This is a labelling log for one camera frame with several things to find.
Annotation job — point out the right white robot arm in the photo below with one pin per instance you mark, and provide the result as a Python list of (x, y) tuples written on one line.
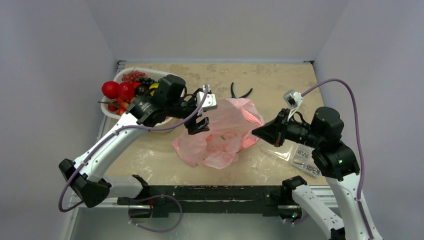
[(337, 163)]

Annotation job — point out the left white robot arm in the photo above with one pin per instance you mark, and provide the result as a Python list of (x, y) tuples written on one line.
[(85, 175)]

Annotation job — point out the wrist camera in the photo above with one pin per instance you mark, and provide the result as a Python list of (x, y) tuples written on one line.
[(206, 101), (294, 100)]

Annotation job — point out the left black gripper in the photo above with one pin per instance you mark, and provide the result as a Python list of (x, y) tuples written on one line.
[(193, 127)]

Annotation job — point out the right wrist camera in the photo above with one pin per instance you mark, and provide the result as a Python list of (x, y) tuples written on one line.
[(294, 100)]

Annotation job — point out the black fake grapes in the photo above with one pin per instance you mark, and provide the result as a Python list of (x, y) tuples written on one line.
[(144, 81)]

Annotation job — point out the clear plastic screw box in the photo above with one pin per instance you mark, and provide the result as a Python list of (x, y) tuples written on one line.
[(294, 154)]

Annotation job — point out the white fruit basket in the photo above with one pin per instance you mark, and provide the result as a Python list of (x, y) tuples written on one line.
[(152, 107)]

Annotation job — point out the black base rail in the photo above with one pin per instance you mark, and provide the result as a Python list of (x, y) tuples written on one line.
[(158, 201)]

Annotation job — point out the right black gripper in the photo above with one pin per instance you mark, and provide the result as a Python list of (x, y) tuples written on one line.
[(280, 127)]

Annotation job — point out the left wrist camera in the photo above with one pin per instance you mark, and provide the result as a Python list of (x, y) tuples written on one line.
[(206, 101)]

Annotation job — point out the red fake pomegranate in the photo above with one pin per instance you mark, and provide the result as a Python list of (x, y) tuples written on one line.
[(126, 91)]

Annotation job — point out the red fake grapes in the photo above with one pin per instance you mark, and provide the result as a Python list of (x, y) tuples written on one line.
[(134, 76)]

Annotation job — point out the red fake apple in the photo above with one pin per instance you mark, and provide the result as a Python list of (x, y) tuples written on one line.
[(110, 89)]

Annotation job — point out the pink plastic bag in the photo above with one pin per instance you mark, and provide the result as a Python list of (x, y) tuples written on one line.
[(230, 131)]

